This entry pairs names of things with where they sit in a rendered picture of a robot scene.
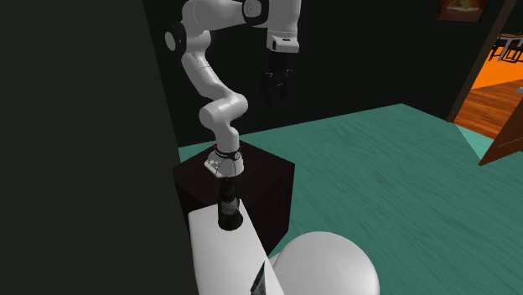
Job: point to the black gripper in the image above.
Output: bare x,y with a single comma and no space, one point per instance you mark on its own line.
279,65

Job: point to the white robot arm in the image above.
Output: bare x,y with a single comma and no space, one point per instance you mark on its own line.
204,77

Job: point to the dark robot stand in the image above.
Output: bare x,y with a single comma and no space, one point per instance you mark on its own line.
261,184

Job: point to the dark green flat box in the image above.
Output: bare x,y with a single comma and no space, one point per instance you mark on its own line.
259,284

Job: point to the brown wooden door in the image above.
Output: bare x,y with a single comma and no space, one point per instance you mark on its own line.
508,141

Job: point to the white dining table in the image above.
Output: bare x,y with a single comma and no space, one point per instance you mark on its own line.
513,39

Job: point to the dark chair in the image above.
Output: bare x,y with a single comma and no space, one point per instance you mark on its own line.
515,54

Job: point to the framed wall picture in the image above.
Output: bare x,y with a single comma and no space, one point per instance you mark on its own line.
457,10

